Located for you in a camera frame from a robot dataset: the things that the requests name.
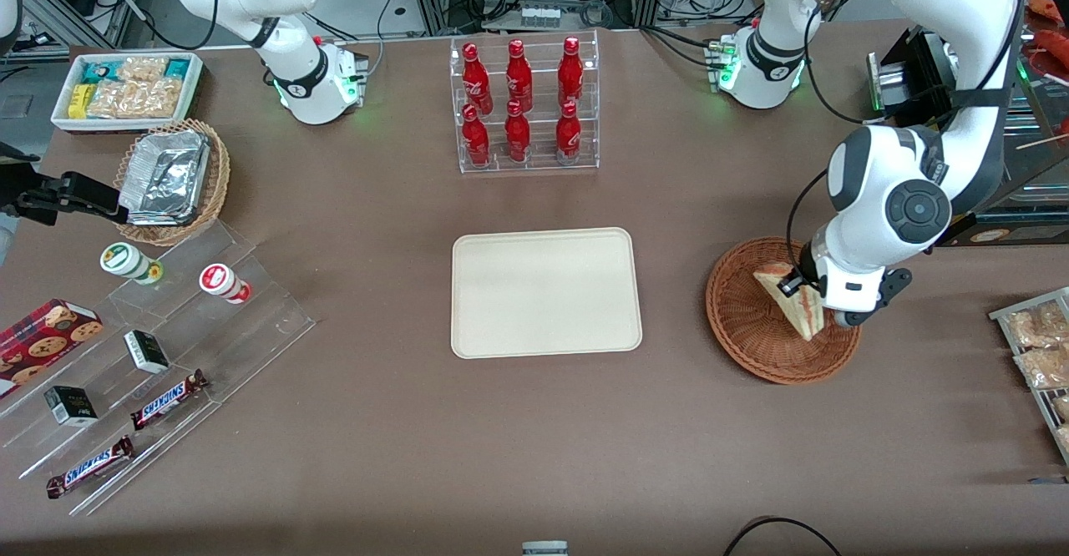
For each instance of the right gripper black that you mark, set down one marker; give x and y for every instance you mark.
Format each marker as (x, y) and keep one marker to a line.
(52, 198)

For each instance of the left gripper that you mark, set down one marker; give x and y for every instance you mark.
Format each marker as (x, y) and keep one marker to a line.
(808, 273)

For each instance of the triangular sandwich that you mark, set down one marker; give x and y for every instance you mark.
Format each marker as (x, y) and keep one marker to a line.
(793, 314)

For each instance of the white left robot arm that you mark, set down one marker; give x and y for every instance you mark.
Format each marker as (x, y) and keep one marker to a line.
(868, 180)

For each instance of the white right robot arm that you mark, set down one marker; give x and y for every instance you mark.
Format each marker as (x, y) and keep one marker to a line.
(292, 80)

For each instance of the brown wicker basket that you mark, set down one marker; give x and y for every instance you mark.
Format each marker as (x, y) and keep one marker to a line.
(743, 331)

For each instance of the light wicker basket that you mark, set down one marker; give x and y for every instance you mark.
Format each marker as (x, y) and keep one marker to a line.
(219, 180)

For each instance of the cream plastic tray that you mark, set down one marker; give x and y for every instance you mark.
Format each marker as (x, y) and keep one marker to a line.
(543, 293)

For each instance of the green lid sunflower cup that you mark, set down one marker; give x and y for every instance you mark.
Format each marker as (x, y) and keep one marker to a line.
(121, 258)

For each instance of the aluminium foil food container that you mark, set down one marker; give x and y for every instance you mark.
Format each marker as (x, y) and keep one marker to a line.
(167, 176)

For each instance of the yellow snack pack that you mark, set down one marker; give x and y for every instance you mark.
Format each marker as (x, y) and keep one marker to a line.
(79, 101)

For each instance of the clear cracker bag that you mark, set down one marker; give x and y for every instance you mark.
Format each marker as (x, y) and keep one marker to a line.
(142, 69)
(163, 97)
(117, 99)

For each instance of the teal snack pack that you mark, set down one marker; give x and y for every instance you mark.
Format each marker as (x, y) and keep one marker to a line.
(96, 72)
(178, 67)

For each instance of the red lid yogurt cup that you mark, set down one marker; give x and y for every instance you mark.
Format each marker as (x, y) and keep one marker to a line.
(217, 279)

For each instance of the white snack bin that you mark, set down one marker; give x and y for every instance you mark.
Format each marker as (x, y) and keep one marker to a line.
(194, 80)

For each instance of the red tartan cookie box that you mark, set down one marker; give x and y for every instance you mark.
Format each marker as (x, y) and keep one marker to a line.
(42, 343)

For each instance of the small black carton box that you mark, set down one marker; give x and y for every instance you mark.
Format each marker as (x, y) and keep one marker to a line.
(146, 354)
(71, 407)

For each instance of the grey metal snack rack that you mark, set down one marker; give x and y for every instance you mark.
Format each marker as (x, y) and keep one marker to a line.
(1000, 315)

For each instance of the clear acrylic stepped shelf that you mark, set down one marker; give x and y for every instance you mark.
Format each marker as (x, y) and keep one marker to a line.
(250, 331)

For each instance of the Snickers chocolate bar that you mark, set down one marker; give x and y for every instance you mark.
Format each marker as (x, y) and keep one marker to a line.
(167, 401)
(89, 467)

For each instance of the black metal machine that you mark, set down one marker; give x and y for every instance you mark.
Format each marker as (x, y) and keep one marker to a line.
(919, 72)

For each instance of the clear biscuit bag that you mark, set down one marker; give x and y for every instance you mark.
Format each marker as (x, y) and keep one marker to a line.
(1040, 326)
(1044, 368)
(1062, 407)
(1064, 439)

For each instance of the red cola bottle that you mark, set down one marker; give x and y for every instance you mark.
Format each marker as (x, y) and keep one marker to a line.
(568, 134)
(476, 80)
(518, 134)
(570, 72)
(519, 76)
(477, 140)

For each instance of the clear acrylic bottle rack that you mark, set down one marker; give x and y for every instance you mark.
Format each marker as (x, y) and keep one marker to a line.
(541, 147)

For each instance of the white power strip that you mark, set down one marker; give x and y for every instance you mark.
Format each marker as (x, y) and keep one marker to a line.
(540, 17)

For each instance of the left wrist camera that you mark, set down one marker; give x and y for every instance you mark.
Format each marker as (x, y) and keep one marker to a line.
(894, 285)

